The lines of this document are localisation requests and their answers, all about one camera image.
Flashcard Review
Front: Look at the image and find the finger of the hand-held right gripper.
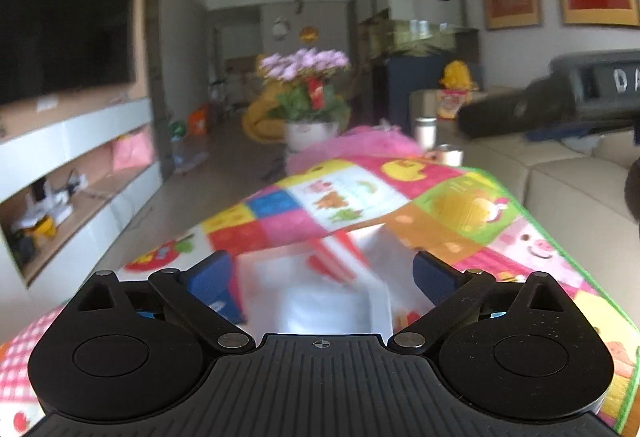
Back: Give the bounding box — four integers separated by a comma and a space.
458, 84, 583, 138

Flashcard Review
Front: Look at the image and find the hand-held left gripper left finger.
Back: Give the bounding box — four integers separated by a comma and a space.
75, 250, 257, 354

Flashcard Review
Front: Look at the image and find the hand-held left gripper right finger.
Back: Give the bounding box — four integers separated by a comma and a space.
388, 250, 572, 354

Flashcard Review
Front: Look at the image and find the pink cardboard box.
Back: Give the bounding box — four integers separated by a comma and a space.
234, 222, 418, 335

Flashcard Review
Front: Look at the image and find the yellow printed bag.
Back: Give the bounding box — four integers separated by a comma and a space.
436, 61, 477, 120

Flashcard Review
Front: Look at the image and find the colourful cartoon play mat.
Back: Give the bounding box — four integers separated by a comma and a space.
0, 127, 640, 437

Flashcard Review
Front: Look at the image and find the small round tin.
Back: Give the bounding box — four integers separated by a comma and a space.
434, 144, 464, 166

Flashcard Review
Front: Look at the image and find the white jar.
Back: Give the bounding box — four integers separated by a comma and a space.
414, 117, 439, 150

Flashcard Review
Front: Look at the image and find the fish tank on dark cabinet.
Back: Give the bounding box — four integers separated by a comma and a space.
356, 0, 482, 140

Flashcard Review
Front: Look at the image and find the pink gift bag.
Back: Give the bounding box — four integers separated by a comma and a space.
111, 133, 153, 172

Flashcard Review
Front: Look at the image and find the orange paper bag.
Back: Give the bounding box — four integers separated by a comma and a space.
187, 104, 210, 136

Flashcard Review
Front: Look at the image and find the large yellow plush toy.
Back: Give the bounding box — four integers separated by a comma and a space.
241, 82, 293, 144

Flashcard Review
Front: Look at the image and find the white router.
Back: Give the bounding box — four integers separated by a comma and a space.
30, 177, 71, 218

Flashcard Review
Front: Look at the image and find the white television cabinet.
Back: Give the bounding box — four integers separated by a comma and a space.
0, 97, 162, 288

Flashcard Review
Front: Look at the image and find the potted purple orchid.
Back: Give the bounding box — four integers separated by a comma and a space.
257, 48, 353, 152

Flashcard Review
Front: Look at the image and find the black television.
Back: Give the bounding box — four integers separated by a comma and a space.
0, 0, 137, 106

